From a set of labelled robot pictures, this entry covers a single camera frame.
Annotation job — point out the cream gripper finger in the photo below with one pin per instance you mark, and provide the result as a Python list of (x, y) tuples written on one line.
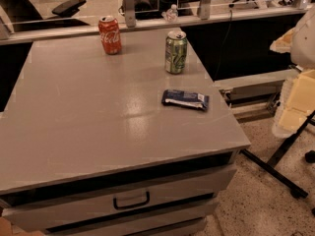
[(297, 103), (283, 43)]

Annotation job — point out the green soda can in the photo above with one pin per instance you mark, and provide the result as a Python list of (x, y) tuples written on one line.
[(175, 51)]

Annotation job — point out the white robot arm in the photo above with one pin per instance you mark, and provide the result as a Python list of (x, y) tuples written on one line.
[(302, 52)]

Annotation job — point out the red coke can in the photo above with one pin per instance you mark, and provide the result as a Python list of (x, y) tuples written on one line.
[(109, 35)]

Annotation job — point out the black metal stand base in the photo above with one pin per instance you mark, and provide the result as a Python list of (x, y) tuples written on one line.
[(270, 165)]

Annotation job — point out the clear plastic water bottle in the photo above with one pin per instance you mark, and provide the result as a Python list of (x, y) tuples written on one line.
[(171, 14)]

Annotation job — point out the blue snack bar wrapper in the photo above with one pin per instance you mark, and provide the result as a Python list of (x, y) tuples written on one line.
[(184, 98)]

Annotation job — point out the grey lower drawer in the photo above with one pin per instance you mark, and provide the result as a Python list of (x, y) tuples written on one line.
[(138, 220)]

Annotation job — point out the grey drawer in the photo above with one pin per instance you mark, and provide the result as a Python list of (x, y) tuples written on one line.
[(138, 220), (109, 201)]

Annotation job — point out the black office chair left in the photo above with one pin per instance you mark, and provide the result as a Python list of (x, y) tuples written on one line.
[(26, 15)]

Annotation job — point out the grey top drawer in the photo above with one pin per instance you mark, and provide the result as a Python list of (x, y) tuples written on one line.
[(109, 201)]

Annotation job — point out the grey metal rail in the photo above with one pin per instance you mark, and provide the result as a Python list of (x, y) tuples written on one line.
[(254, 85)]

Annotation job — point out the metal post right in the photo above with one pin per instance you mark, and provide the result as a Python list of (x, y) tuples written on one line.
[(203, 11)]

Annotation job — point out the metal post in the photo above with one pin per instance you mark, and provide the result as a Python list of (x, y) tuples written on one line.
[(203, 11), (129, 13)]

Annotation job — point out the metal post left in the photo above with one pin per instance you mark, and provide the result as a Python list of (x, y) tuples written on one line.
[(129, 13)]

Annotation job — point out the black drawer handle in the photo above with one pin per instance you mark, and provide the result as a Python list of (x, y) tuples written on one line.
[(131, 200)]

